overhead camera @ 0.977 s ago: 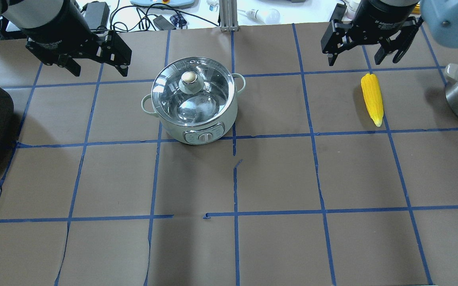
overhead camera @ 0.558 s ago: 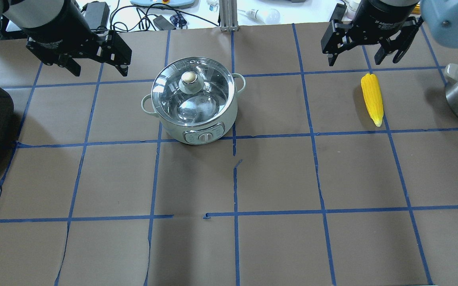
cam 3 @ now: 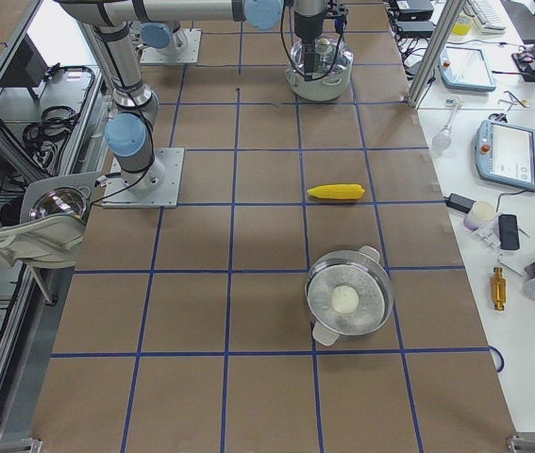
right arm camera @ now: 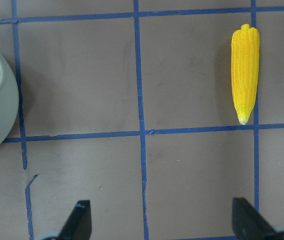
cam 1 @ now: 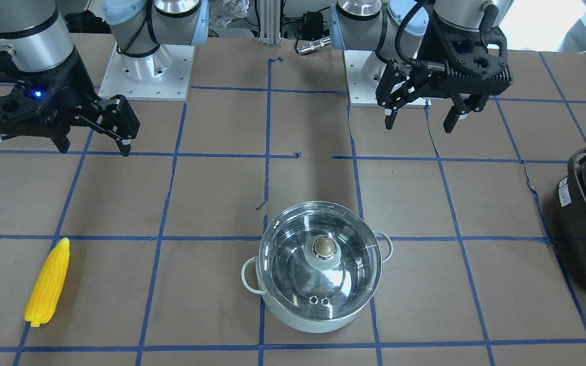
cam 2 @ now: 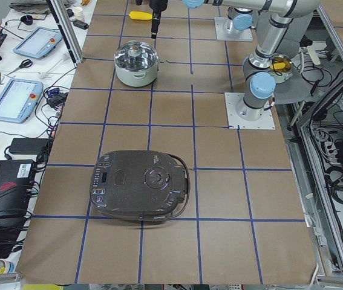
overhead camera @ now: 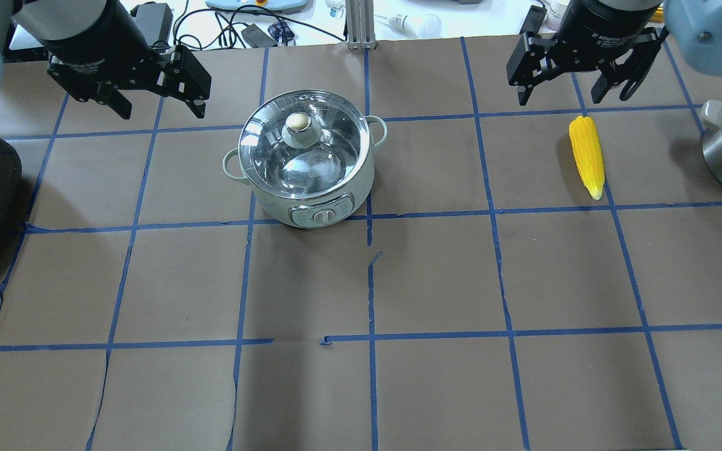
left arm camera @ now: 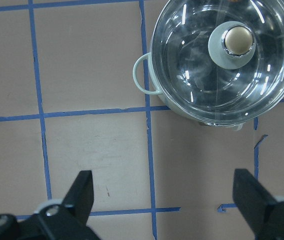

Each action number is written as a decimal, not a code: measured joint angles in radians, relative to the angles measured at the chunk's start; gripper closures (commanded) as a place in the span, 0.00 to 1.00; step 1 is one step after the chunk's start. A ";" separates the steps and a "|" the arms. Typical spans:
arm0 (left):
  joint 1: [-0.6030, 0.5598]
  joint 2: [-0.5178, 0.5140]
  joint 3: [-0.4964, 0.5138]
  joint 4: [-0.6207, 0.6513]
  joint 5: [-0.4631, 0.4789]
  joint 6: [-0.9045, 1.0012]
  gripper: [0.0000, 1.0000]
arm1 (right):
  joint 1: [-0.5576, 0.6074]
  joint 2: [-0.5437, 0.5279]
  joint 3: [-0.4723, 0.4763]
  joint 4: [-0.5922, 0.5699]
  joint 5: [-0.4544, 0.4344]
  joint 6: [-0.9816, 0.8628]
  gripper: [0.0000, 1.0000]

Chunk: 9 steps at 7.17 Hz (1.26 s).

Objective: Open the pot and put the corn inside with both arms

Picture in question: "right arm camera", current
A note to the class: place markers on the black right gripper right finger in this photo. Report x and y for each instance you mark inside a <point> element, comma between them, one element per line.
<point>248,224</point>

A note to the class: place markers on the yellow plastic corn cob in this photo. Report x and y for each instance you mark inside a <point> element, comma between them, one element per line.
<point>244,66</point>

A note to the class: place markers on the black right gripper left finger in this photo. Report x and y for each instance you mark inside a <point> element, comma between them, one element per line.
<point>79,223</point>

